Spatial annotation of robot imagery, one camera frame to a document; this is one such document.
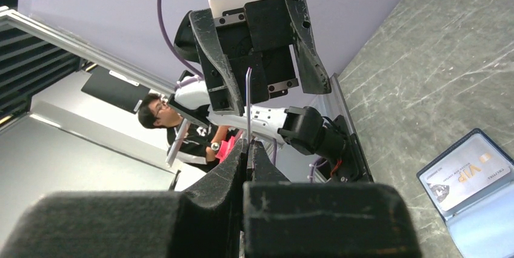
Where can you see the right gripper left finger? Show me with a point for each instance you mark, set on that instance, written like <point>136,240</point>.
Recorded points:
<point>204,220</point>

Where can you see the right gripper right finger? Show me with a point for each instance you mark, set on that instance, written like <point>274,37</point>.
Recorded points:
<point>356,219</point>

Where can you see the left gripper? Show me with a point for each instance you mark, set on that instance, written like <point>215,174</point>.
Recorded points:
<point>256,36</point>

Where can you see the blue card holder wallet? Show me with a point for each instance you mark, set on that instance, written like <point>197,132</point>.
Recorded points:
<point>482,226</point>

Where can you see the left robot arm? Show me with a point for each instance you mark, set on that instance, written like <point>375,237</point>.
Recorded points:
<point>304,128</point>

